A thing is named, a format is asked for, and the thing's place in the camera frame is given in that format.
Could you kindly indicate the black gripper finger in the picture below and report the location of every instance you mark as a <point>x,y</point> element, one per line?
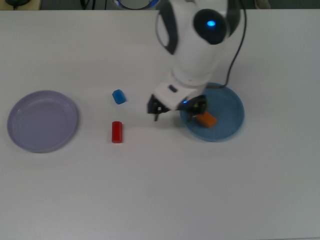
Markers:
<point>200,105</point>
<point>155,107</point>

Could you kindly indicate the green block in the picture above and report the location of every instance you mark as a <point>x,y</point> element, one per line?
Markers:
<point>197,105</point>

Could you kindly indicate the orange block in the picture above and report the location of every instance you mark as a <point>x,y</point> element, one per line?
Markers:
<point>207,120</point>

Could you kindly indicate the blue block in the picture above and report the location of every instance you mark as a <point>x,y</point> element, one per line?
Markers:
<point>118,97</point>

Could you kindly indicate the red cylinder block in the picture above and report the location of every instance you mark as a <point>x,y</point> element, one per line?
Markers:
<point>117,132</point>

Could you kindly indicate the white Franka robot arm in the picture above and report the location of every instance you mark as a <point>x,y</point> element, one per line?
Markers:
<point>195,55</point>

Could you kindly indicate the blue plate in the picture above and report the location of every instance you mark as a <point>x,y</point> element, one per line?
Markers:
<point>225,112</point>

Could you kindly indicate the lilac plate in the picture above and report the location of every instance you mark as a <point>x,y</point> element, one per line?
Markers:
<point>42,122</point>

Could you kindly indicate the black round device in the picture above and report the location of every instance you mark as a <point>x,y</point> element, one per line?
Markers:
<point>17,2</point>

